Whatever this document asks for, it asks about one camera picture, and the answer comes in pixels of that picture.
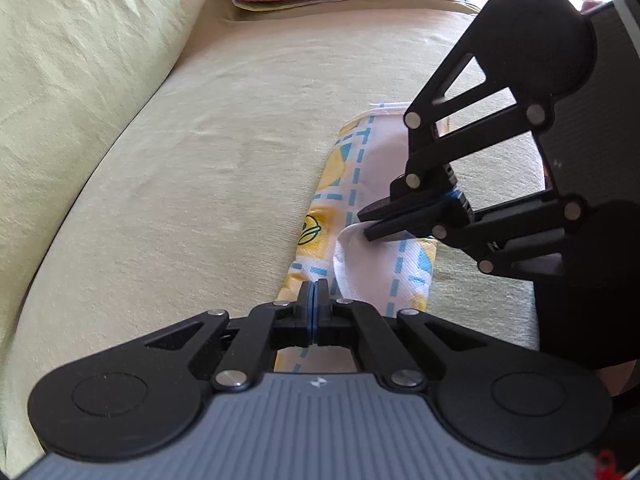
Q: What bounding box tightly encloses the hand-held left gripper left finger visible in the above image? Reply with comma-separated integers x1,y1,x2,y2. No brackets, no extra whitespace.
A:
142,280,317,392

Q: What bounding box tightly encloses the printed blue yellow shopping bag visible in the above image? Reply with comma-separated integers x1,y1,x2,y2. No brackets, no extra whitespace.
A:
272,101,546,373

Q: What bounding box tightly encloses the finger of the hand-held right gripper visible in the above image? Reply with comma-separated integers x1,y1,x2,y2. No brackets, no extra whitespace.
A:
364,195,590,277
356,15,556,226

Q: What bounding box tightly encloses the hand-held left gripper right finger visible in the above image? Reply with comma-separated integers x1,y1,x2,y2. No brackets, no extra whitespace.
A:
315,280,491,391

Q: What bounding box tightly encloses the sofa with green cover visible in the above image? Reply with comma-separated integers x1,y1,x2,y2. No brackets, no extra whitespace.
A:
0,0,640,480

